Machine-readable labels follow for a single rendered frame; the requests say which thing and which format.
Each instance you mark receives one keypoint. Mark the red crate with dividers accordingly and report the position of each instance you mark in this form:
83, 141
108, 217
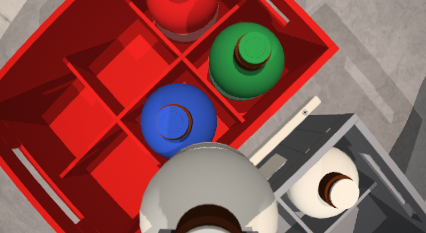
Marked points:
51, 117

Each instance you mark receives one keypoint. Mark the cream bottle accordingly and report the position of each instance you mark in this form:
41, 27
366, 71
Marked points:
327, 182
209, 187

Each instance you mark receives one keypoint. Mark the blue bottle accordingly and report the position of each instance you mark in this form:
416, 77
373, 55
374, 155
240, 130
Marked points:
189, 117

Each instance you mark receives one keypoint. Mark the green bottle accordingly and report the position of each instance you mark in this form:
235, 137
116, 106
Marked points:
244, 69

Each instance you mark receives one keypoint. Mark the grey divided crate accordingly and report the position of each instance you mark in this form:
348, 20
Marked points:
383, 210

